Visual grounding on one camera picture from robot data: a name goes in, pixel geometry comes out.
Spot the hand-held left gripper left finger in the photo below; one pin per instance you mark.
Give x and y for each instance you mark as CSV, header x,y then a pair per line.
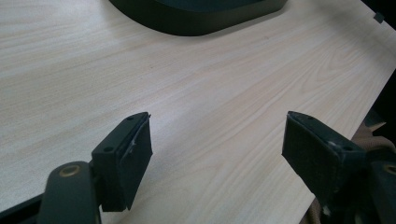
x,y
120,168

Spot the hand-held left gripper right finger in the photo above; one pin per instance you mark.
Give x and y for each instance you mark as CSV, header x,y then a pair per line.
x,y
317,158

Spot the black tray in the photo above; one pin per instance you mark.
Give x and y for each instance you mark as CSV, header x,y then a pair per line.
x,y
193,21

